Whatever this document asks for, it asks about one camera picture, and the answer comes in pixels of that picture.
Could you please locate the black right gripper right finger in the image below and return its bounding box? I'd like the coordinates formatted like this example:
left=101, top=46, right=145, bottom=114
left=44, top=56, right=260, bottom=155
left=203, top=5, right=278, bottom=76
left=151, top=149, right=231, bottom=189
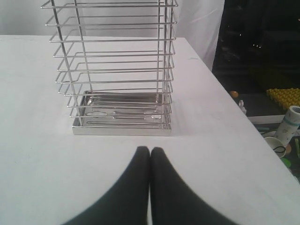
left=150, top=147, right=235, bottom=225

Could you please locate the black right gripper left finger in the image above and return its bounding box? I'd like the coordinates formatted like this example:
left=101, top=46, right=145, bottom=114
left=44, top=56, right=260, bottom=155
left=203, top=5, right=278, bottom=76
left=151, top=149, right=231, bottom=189
left=65, top=146, right=150, bottom=225

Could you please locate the yellow egg tray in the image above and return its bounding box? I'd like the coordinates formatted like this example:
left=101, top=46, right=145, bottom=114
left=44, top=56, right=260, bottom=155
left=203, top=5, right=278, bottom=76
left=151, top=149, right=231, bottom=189
left=266, top=88, right=300, bottom=111

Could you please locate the white paper roll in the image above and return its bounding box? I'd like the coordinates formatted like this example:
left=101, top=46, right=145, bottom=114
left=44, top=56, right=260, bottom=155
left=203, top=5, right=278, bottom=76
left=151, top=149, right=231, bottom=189
left=274, top=105, right=300, bottom=146

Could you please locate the orange ball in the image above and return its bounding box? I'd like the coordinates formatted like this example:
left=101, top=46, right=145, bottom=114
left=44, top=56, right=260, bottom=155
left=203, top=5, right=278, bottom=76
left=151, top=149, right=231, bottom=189
left=229, top=91, right=239, bottom=98

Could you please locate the white paper cup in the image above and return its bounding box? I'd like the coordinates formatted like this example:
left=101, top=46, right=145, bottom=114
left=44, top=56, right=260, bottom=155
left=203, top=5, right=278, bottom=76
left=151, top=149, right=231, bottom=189
left=264, top=136, right=286, bottom=158

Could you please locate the steel wire utensil holder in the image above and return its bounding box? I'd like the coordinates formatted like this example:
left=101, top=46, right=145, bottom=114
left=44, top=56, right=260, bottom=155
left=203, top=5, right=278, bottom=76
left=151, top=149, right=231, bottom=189
left=41, top=0, right=178, bottom=136

